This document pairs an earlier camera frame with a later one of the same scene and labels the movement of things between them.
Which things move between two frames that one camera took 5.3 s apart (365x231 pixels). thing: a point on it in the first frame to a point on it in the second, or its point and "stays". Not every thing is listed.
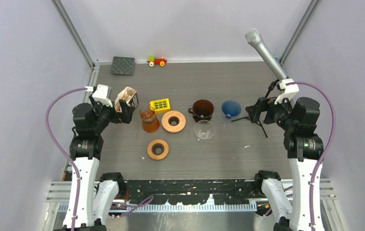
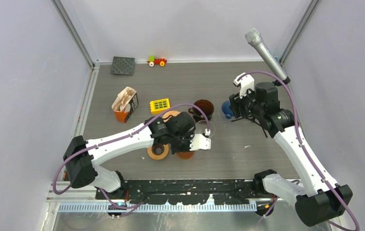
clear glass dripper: (204, 129) stays
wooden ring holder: (155, 144) stays
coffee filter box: (130, 96) stays
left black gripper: (126, 111) to (190, 135)
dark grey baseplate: (123, 65) stays
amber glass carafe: (150, 123) to (185, 155)
